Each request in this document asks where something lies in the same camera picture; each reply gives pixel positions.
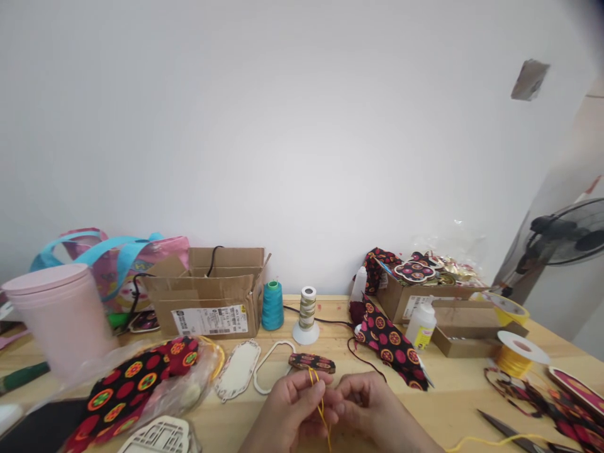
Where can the person's right hand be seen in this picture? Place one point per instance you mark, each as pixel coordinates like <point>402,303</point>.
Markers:
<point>377,420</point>

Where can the person's left hand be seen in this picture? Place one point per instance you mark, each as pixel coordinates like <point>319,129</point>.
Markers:
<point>283,415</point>

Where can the person's left thumb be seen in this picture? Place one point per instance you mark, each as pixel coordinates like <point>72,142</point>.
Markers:
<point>325,414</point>

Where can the person's right thumb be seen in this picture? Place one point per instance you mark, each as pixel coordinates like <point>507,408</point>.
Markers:
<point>336,415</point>

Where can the person's right index finger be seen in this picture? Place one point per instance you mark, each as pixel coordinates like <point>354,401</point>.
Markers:
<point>351,389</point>

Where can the person's left index finger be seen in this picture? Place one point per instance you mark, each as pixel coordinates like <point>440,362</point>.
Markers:
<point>309,383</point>

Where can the small patterned fabric-covered ornament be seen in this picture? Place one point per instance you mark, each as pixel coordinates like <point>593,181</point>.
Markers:
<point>314,362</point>

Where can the black fabric piece pink circles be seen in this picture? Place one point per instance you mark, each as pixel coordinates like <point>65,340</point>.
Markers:
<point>389,340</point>

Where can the gold thread spool white stand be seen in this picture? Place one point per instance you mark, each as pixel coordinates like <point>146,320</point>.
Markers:
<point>306,321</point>

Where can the scalloped wooden plaque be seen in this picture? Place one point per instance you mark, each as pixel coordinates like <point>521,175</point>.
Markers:
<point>238,370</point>

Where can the dark red thread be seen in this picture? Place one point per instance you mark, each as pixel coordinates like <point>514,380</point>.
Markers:
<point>358,311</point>

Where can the teal thread spool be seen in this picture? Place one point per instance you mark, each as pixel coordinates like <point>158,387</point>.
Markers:
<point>272,306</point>

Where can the white glue bottle red label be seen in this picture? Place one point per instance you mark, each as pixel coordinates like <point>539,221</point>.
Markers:
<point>420,325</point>

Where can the yellow hoop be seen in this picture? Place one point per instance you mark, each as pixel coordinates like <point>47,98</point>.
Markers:
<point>218,354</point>

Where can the cardboard box of ornaments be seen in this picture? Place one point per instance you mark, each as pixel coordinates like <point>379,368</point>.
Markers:
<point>401,302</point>

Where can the small white nozzle bottle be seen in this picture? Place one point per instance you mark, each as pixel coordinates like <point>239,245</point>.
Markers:
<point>359,283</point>

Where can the clear plastic bag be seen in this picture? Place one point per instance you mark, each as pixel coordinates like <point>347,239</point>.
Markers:
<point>189,382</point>

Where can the shallow brown cardboard tray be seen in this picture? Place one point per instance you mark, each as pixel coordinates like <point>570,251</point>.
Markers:
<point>467,330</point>

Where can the open cardboard box white label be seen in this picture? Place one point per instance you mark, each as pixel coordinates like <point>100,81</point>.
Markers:
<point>207,302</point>

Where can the pile of patterned ornaments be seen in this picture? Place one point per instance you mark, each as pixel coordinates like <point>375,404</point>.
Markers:
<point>424,271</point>

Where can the wooden lattice cutout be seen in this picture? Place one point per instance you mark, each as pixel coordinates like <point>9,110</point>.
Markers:
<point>160,436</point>

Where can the black scissors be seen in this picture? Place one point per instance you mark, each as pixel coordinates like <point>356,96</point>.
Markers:
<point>512,434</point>

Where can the patterned oval ornament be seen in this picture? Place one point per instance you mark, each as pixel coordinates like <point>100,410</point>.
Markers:
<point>145,322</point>

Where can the yellow tape roll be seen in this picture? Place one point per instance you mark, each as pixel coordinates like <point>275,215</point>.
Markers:
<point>507,309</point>

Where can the black fabric piece orange circles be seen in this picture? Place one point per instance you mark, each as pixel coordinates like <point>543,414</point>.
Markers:
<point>127,387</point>

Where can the patterned fabric strip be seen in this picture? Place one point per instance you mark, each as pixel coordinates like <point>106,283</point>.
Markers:
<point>542,401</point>

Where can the pink ornament wooden border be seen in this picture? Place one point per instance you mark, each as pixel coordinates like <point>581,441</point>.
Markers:
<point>578,391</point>

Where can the pink plastic tumbler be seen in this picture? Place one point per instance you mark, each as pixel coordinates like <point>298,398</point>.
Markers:
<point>61,321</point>

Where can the black electric fan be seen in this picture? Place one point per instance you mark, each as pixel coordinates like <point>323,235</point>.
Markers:
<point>566,236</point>

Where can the black flat tablet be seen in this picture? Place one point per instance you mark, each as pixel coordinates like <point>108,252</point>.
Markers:
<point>38,429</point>

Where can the oval wooden frame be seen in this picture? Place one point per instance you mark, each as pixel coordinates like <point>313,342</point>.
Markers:
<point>264,377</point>

